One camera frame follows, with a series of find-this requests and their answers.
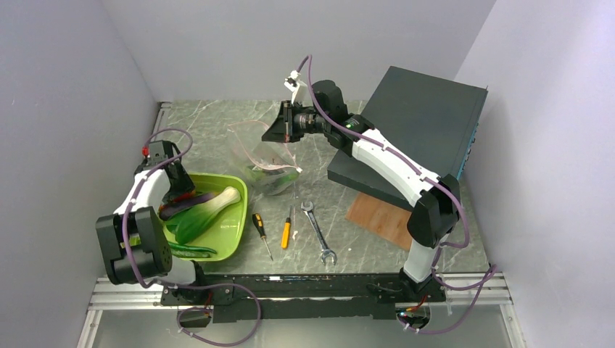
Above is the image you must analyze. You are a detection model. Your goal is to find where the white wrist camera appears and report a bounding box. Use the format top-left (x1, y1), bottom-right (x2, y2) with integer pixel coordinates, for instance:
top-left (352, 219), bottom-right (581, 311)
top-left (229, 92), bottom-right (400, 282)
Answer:
top-left (284, 70), bottom-right (308, 104)
top-left (141, 141), bottom-right (168, 160)

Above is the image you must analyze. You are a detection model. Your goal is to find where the red bell pepper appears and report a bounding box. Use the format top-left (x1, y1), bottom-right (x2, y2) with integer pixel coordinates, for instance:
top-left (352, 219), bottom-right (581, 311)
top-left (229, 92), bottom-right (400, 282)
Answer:
top-left (172, 191), bottom-right (197, 203)

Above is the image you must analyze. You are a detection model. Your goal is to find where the green bok choy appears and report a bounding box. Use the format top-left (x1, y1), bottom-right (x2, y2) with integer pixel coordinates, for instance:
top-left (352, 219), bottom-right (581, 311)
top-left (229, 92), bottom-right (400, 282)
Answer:
top-left (166, 186), bottom-right (241, 245)

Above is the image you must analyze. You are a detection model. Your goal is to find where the black grape bunch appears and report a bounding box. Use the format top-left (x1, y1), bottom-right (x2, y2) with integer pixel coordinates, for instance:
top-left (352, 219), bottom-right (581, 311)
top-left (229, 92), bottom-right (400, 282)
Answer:
top-left (247, 165), bottom-right (284, 186)

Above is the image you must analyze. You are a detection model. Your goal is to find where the silver open-end wrench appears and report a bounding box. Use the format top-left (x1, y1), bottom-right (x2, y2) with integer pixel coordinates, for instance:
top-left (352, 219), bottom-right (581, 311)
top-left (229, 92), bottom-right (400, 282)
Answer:
top-left (300, 201), bottom-right (337, 265)

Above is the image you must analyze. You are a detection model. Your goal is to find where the clear zip top bag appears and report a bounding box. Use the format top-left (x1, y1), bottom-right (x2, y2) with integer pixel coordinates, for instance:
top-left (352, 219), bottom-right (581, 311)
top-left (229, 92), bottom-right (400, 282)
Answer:
top-left (226, 120), bottom-right (302, 196)

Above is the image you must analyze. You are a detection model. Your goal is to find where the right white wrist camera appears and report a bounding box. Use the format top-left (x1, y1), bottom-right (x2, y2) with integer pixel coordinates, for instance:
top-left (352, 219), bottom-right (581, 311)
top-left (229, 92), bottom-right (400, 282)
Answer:
top-left (284, 70), bottom-right (308, 104)

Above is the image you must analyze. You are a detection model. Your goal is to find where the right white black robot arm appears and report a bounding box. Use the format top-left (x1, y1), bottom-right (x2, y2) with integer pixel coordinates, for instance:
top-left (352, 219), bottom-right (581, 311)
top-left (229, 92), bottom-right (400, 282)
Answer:
top-left (262, 75), bottom-right (461, 301)

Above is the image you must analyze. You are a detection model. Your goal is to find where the green plastic tray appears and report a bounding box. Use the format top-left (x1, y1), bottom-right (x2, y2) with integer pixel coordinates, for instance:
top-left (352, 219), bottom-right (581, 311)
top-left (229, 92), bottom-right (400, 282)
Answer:
top-left (189, 173), bottom-right (248, 262)

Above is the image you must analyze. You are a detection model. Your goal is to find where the green orange mango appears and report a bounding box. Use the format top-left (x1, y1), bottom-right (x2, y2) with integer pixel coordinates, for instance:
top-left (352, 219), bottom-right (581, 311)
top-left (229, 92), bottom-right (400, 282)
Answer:
top-left (246, 167), bottom-right (300, 195)

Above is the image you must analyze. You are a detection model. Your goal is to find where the large dark grey box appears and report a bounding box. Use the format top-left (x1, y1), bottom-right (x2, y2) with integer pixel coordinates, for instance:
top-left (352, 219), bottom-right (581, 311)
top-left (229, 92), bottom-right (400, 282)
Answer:
top-left (326, 65), bottom-right (489, 212)

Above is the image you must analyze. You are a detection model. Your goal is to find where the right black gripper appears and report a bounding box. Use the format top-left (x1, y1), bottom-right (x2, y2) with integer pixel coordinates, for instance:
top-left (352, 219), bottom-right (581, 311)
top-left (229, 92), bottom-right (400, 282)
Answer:
top-left (263, 100), bottom-right (330, 143)

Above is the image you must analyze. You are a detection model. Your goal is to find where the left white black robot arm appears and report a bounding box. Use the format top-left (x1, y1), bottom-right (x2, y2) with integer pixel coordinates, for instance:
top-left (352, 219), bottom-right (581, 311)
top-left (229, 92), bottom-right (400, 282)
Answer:
top-left (95, 141), bottom-right (209, 305)

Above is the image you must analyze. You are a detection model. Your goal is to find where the black yellow screwdriver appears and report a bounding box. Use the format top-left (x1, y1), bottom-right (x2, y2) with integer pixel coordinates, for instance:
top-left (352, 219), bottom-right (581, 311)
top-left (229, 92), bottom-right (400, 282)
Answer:
top-left (252, 213), bottom-right (273, 261)

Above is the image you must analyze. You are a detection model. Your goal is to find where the orange utility knife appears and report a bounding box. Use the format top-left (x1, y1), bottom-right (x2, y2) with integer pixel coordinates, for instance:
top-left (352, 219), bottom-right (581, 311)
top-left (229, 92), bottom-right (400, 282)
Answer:
top-left (281, 206), bottom-right (293, 249)

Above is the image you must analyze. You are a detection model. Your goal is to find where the brown wooden board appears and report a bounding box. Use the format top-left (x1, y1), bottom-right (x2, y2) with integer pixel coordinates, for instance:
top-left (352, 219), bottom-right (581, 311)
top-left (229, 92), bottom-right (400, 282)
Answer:
top-left (345, 193), bottom-right (412, 251)

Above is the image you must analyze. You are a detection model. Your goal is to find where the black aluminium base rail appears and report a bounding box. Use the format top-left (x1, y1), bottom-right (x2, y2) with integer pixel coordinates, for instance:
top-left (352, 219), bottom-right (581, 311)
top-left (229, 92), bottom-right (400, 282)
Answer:
top-left (76, 262), bottom-right (527, 348)

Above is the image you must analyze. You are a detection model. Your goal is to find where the purple eggplant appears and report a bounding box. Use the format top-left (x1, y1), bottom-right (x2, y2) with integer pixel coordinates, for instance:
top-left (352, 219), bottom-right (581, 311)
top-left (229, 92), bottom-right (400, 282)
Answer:
top-left (158, 193), bottom-right (217, 221)

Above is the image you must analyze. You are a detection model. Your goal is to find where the dark green cucumber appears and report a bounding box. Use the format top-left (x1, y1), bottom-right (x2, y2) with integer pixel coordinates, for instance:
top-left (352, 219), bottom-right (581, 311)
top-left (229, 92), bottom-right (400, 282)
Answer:
top-left (169, 242), bottom-right (217, 259)

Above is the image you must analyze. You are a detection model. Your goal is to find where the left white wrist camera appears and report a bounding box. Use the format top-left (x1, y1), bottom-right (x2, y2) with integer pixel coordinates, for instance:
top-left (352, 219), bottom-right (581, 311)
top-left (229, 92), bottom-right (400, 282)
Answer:
top-left (141, 141), bottom-right (168, 160)

